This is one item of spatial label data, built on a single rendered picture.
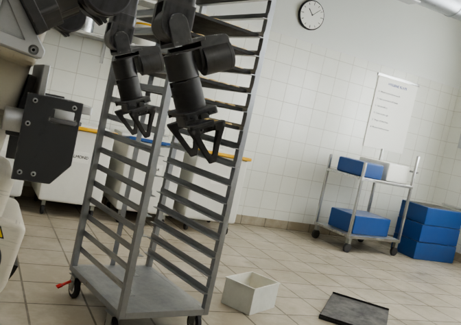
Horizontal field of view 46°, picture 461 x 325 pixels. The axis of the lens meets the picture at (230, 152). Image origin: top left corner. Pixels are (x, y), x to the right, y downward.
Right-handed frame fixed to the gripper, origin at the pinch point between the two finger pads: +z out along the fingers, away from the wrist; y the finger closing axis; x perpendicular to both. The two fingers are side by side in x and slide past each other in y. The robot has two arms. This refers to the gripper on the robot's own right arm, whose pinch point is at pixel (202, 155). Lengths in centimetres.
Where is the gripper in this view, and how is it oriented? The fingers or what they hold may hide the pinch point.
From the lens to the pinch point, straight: 103.0
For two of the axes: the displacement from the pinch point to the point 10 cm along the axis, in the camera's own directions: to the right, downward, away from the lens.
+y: -4.1, -1.2, 9.0
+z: 2.1, 9.5, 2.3
